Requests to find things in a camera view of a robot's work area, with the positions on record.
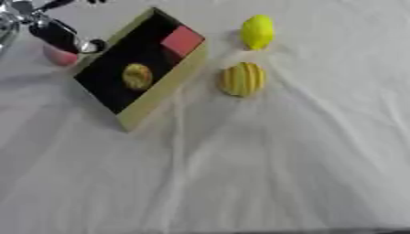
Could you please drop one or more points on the tan cardboard box black inside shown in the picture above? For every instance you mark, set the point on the tan cardboard box black inside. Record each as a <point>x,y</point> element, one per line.
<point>144,88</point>

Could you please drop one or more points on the yellow round toy fruit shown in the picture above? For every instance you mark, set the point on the yellow round toy fruit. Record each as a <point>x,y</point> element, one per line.
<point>137,76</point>

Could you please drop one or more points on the yellow toy lemon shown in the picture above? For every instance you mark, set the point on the yellow toy lemon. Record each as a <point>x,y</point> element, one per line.
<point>257,31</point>

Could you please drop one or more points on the red cube block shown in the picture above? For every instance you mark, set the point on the red cube block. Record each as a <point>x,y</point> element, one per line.
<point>182,40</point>

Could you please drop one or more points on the yellow striped toy fruit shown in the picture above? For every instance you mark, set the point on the yellow striped toy fruit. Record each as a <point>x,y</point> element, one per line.
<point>242,79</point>

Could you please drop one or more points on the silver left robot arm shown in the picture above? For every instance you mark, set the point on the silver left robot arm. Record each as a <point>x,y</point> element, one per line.
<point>7,21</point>

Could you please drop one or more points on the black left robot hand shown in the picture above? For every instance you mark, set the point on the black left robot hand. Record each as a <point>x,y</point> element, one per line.
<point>53,34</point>

